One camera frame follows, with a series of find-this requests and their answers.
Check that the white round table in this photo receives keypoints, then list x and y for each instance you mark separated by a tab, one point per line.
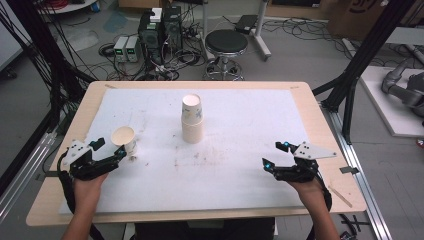
66	7

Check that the small white box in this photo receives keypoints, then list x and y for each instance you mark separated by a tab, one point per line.
156	15

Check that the black tape piece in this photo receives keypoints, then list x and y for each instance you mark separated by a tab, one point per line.
350	170
50	174

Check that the white stand leg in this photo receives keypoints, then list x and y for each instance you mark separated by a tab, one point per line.
261	30

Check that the person's left hand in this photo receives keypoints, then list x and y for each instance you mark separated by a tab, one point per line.
87	193

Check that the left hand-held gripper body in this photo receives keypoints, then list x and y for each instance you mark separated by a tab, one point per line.
78	156

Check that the white foam mat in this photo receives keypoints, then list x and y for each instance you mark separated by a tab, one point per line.
240	140

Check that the brown cardboard box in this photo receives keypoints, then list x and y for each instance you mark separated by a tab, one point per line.
353	20

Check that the aluminium rail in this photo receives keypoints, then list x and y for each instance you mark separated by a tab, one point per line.
23	176
365	196

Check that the grey shelf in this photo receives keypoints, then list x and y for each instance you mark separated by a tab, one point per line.
406	36

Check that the black computer tower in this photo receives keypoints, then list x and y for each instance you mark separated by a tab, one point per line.
150	36
172	30

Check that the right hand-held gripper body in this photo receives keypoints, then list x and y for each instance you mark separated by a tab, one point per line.
310	153

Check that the white platform board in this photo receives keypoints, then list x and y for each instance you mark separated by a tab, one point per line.
390	113

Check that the thin wooden stick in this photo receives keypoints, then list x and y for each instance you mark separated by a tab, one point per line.
341	197

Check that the flat black device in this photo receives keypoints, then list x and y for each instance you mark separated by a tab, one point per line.
246	24

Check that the black round stool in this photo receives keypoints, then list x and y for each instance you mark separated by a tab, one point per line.
226	41

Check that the grey power supply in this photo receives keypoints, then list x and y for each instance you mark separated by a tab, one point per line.
120	48
132	48

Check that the white paper cup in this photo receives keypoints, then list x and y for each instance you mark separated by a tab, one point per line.
192	108
124	138
192	133

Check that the person's right hand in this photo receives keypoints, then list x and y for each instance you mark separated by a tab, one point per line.
308	195

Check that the person's dark clothing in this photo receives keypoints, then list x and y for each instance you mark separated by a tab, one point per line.
203	231

